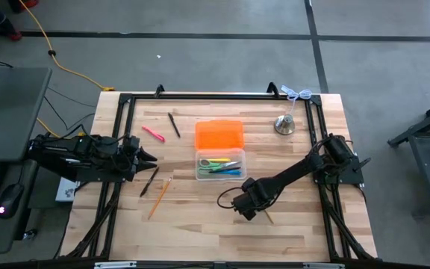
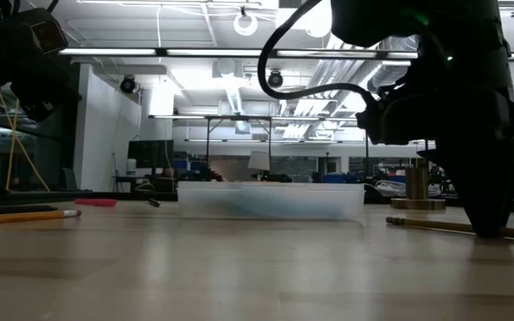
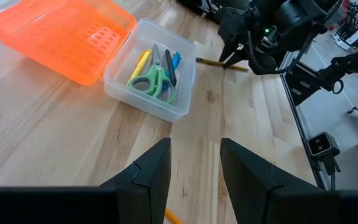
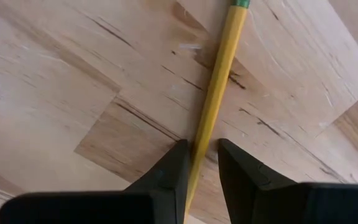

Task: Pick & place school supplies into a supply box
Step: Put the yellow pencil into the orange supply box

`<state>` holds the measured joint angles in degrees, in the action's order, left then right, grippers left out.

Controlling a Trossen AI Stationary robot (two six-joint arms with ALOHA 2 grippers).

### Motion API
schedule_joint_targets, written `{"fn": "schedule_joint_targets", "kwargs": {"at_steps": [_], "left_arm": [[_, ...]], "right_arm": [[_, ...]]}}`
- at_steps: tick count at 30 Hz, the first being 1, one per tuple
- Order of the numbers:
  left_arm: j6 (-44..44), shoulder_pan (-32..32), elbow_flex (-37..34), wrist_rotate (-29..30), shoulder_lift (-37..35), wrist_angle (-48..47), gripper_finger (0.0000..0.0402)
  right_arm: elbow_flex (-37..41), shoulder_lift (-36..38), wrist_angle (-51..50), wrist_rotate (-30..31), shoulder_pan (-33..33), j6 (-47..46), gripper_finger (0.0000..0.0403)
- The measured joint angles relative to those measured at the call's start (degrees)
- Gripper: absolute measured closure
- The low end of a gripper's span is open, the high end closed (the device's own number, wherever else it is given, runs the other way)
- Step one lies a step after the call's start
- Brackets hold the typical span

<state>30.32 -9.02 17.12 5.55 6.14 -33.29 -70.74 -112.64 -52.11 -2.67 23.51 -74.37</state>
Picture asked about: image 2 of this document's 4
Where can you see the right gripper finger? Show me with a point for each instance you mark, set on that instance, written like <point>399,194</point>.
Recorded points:
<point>471,178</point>
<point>507,178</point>

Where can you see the yellow pencil pink eraser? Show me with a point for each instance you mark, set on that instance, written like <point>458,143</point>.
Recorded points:
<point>417,223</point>

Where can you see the black pen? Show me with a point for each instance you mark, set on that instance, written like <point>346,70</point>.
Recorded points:
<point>11,208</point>
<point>154,203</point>

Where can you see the clear supply box orange lid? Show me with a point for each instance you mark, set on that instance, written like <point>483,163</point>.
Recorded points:
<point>194,200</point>

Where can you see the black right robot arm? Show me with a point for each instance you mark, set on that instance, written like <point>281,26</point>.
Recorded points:
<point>373,18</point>

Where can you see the metal cone weight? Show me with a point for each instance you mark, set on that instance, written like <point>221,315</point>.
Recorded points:
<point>417,187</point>

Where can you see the white cup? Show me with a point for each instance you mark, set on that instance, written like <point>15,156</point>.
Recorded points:
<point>131,167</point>

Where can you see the black monitor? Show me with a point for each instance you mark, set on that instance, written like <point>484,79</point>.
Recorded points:
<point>150,153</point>

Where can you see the orange pencil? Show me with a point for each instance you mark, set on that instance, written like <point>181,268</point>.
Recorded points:
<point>25,217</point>

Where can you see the pink highlighter pen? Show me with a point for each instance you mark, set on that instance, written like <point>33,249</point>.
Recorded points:
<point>96,203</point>

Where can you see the white board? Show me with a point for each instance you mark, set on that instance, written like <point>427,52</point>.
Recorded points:
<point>259,160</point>

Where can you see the round black hanging camera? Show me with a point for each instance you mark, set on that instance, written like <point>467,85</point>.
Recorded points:
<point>275,79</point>
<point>128,84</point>

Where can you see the black background rig frame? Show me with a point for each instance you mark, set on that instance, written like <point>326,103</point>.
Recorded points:
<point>208,147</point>

